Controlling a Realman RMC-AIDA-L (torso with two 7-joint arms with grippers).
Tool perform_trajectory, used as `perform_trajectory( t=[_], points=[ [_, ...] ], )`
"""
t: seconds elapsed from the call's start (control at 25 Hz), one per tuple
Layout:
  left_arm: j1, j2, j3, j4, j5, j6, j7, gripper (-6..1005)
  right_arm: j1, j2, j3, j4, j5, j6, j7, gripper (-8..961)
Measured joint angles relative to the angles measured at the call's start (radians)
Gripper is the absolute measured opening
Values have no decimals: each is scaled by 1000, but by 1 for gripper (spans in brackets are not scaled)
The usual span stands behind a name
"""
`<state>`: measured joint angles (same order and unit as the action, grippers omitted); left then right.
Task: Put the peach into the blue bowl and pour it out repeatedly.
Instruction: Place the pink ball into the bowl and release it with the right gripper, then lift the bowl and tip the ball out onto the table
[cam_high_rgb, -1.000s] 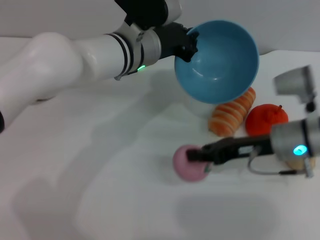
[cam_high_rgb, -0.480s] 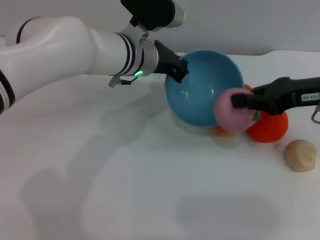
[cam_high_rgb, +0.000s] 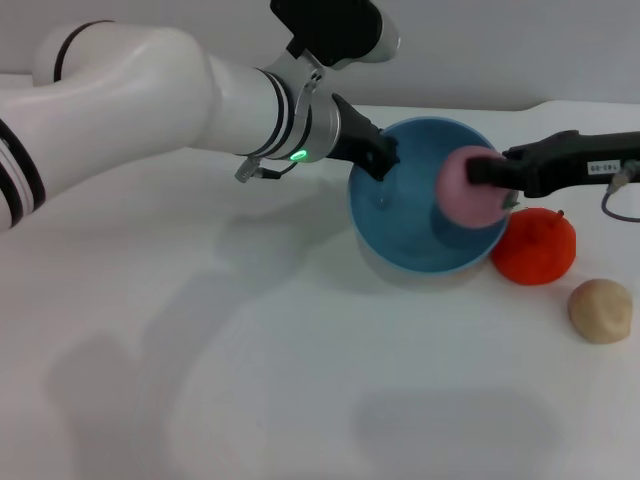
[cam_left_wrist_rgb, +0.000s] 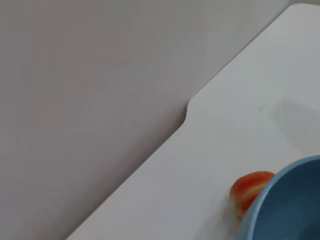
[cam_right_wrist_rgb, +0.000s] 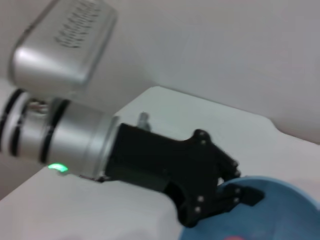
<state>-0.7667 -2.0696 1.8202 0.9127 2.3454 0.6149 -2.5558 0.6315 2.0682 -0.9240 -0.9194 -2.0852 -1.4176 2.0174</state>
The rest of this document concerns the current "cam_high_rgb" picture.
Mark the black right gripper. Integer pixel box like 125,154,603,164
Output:
467,130,640,199

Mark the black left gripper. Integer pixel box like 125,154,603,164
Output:
327,93,401,182

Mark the pink toy peach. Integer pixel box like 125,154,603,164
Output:
435,146,521,230

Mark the blue bowl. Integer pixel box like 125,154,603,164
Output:
347,116,511,275

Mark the red-orange toy persimmon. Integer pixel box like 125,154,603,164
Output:
490,207,578,286

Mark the beige round toy fruit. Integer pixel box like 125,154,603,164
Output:
567,278,634,344

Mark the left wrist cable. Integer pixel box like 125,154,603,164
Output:
234,157,301,185

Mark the wrist cable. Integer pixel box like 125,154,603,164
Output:
234,157,301,185
602,159,640,222

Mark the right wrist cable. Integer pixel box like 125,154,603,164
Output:
602,159,640,222

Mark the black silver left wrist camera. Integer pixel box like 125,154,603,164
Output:
269,0,402,71

